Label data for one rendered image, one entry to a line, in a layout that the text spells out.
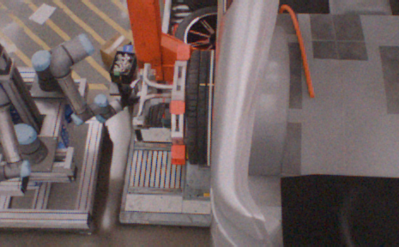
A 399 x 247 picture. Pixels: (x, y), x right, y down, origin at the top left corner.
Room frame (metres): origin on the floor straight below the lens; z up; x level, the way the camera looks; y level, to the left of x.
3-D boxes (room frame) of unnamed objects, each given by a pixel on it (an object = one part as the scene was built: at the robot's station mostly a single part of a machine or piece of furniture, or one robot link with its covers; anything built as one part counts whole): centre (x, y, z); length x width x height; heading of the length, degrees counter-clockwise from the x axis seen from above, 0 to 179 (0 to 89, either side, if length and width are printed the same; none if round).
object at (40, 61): (1.89, 0.87, 0.98); 0.13 x 0.12 x 0.14; 126
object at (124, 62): (2.23, 0.50, 0.51); 0.20 x 0.14 x 0.13; 167
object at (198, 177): (1.63, -0.08, 0.32); 0.40 x 0.30 x 0.28; 175
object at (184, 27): (2.49, -0.18, 0.39); 0.66 x 0.66 x 0.24
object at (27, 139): (1.39, 0.91, 0.98); 0.13 x 0.12 x 0.14; 101
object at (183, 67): (1.64, 0.09, 0.85); 0.54 x 0.07 x 0.54; 175
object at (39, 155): (1.39, 0.90, 0.87); 0.15 x 0.15 x 0.10
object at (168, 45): (2.15, -0.05, 0.69); 0.52 x 0.17 x 0.35; 85
